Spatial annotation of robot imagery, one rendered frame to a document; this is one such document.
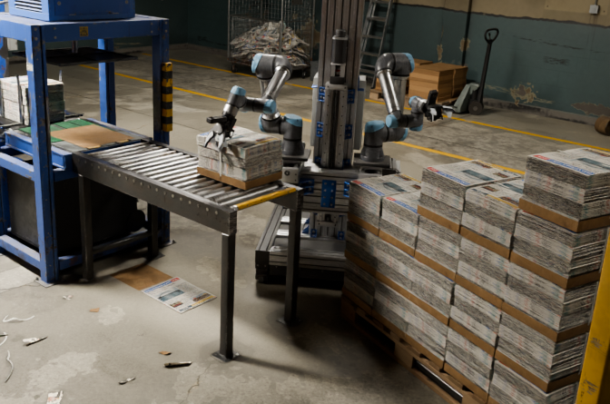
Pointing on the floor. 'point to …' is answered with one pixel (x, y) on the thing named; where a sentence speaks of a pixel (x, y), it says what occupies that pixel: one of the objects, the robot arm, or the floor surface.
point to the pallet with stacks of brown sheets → (428, 81)
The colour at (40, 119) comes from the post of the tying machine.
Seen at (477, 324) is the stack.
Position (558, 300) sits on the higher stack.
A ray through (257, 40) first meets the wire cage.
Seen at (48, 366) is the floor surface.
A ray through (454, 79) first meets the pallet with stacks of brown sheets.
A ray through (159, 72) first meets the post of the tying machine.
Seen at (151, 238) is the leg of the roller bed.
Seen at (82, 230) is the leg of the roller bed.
